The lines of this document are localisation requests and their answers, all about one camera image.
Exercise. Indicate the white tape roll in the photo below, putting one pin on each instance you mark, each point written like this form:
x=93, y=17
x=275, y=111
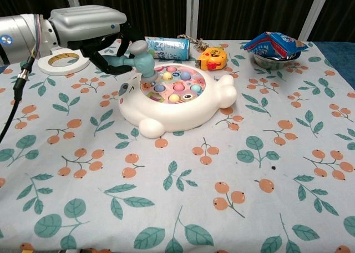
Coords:
x=77, y=67

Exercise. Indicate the dark curtain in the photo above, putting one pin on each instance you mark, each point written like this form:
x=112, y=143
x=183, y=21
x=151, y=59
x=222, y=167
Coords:
x=249, y=11

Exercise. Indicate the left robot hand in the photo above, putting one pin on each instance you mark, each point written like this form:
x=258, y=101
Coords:
x=83, y=22

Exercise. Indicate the blue snack bag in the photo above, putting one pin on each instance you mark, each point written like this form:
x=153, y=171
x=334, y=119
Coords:
x=273, y=46

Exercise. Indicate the floral tablecloth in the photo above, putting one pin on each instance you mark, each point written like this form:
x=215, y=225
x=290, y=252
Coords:
x=177, y=181

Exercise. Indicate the light blue drink can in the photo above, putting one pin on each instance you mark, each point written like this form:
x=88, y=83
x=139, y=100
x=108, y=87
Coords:
x=169, y=51

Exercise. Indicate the yellow tape measure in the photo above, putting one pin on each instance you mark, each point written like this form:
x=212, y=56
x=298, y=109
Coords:
x=212, y=59

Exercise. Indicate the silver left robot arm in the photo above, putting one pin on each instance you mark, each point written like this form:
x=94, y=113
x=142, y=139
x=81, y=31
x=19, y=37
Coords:
x=22, y=36

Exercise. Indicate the white seal whack-a-mole toy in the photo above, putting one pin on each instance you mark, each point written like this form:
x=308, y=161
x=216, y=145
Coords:
x=177, y=108

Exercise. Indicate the teal toy hammer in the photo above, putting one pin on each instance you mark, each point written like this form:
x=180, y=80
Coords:
x=144, y=63

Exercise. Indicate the steel bowl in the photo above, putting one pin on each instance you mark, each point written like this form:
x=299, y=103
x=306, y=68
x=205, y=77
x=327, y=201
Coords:
x=270, y=63

